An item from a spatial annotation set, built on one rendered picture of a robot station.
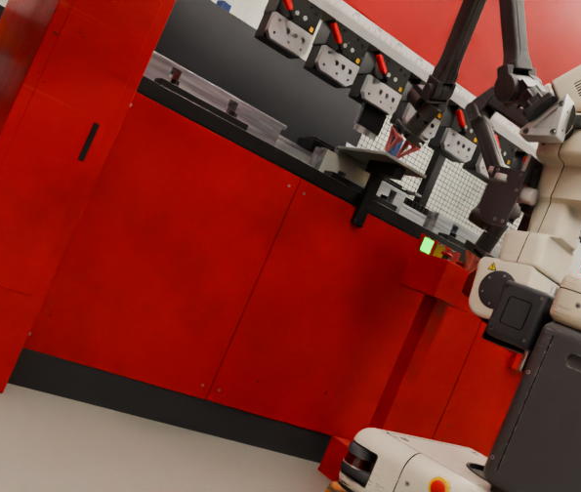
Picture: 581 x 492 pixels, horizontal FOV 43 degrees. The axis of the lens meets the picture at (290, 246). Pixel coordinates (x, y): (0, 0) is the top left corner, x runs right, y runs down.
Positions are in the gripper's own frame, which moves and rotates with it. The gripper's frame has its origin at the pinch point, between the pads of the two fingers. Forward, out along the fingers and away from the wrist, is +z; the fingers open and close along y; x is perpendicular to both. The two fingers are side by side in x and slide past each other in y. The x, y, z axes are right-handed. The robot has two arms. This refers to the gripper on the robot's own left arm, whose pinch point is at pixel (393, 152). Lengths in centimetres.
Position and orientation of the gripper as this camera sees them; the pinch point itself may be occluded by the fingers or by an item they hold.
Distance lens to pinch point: 240.0
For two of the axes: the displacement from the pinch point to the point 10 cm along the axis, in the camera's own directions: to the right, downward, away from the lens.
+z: -6.0, 7.0, 3.9
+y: -7.6, -3.5, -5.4
